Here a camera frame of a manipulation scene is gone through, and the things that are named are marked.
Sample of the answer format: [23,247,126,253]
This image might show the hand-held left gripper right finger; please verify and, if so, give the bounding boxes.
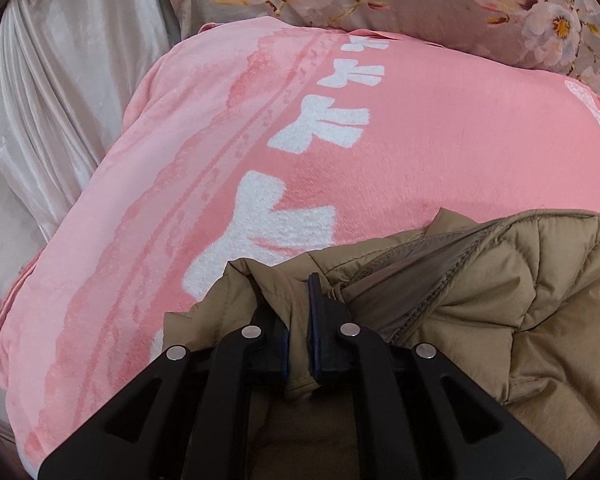
[306,272,566,480]

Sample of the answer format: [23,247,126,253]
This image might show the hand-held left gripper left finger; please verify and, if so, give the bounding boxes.
[37,305,289,480]

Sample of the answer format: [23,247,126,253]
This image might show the grey floral quilt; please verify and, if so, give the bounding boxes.
[147,0,600,106]

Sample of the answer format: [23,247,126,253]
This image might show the white satin curtain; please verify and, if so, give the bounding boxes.
[0,0,193,243]

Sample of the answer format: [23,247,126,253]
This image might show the tan quilted jacket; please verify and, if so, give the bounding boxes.
[162,207,600,480]

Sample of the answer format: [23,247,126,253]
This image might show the pink fleece blanket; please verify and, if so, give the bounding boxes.
[0,22,600,476]

